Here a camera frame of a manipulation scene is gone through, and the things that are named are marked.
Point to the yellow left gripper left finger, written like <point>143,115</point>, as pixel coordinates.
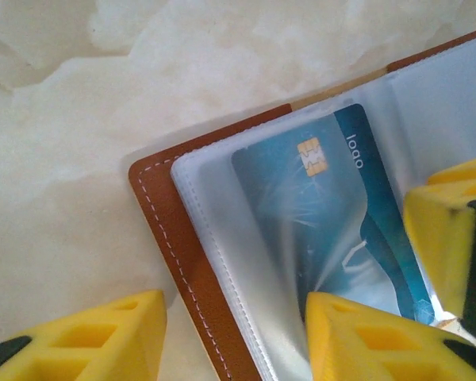
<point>83,349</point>

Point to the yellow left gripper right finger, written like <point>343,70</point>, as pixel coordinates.
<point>381,349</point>

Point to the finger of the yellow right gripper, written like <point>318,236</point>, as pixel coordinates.
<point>468,172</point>
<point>440,238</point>

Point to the brown leather card holder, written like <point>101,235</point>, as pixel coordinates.
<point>162,222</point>

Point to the blue credit card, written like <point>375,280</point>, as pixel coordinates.
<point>285,186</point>

